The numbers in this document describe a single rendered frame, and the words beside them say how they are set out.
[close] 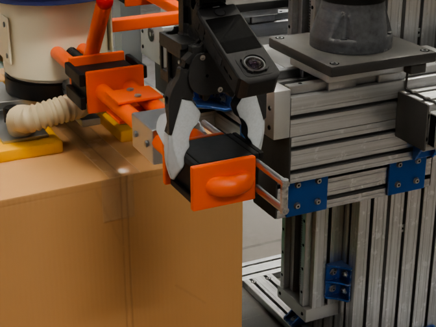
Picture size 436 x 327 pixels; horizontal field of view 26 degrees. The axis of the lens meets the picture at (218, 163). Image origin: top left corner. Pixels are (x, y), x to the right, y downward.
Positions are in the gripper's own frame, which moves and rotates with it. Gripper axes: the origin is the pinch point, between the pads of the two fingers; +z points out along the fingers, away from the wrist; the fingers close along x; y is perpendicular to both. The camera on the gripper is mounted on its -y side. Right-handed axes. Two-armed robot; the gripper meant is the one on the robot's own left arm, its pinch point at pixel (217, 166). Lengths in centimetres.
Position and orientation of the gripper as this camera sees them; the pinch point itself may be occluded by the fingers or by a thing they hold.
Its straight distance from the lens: 103.0
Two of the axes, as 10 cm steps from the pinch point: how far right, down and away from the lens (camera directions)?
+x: -9.0, 1.6, -4.0
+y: -4.3, -3.4, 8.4
